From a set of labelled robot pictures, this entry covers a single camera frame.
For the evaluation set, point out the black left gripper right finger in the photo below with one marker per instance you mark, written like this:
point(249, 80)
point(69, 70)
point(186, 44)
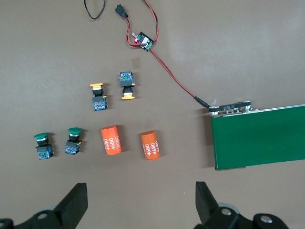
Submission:
point(209, 210)

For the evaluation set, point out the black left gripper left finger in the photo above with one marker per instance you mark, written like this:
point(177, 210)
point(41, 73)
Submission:
point(71, 207)

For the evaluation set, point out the green mushroom push button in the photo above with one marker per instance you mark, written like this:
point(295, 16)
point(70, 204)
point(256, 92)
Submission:
point(72, 145)
point(43, 149)

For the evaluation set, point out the orange 4680 cylinder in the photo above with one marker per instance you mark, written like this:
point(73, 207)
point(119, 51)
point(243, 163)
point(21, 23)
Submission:
point(150, 145)
point(110, 140)

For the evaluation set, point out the yellow mushroom push button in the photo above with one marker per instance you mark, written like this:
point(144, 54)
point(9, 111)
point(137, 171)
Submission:
point(98, 102)
point(126, 80)

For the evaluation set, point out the green conveyor belt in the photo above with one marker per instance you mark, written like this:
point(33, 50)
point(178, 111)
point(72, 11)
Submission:
point(257, 140)

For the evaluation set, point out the brown tape piece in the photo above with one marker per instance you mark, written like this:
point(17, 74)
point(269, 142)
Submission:
point(136, 63)

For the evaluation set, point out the small black controller board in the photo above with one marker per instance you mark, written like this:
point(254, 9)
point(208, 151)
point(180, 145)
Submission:
point(144, 41)

